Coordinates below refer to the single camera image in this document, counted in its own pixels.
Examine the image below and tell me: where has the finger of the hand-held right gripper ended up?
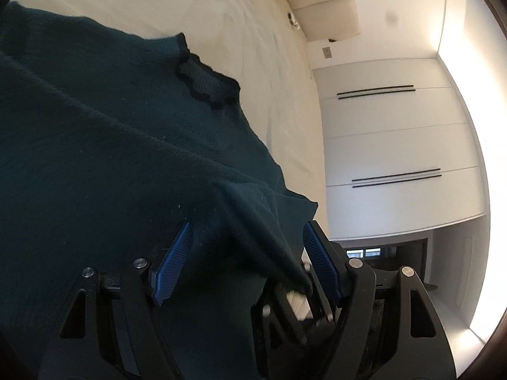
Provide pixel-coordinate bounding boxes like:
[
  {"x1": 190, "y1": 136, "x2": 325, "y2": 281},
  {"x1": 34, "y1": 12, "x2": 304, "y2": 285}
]
[{"x1": 251, "y1": 277, "x2": 338, "y2": 380}]

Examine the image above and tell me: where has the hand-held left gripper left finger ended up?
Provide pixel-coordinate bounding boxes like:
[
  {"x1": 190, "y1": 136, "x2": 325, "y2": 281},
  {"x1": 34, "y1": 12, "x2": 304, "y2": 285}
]
[{"x1": 40, "y1": 221, "x2": 195, "y2": 380}]

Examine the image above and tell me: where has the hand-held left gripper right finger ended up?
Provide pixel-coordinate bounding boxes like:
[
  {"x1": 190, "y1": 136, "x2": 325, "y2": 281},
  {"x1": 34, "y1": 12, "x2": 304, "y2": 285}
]
[{"x1": 302, "y1": 220, "x2": 456, "y2": 380}]

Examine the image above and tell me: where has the dark green knit sweater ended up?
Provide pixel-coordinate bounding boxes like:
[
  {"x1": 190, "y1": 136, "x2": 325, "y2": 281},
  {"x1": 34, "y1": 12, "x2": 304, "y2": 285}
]
[{"x1": 0, "y1": 0, "x2": 319, "y2": 380}]

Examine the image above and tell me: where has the white wardrobe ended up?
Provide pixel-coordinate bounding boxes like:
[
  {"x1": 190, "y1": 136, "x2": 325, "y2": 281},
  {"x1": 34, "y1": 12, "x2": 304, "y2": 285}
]
[{"x1": 313, "y1": 57, "x2": 488, "y2": 242}]

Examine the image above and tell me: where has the cream bed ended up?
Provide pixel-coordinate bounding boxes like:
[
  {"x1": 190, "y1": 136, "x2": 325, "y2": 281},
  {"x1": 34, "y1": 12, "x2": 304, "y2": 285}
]
[{"x1": 8, "y1": 0, "x2": 329, "y2": 242}]

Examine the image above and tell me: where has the cream padded headboard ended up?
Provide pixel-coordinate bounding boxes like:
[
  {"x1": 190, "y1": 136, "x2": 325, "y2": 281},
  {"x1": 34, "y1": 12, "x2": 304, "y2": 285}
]
[{"x1": 273, "y1": 0, "x2": 362, "y2": 42}]

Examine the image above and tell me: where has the black wardrobe handle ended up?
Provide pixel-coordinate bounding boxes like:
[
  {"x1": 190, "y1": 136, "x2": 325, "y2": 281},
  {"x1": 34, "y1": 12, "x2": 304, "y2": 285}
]
[
  {"x1": 338, "y1": 89, "x2": 416, "y2": 100},
  {"x1": 351, "y1": 168, "x2": 441, "y2": 183},
  {"x1": 337, "y1": 85, "x2": 414, "y2": 96},
  {"x1": 352, "y1": 174, "x2": 443, "y2": 188}
]

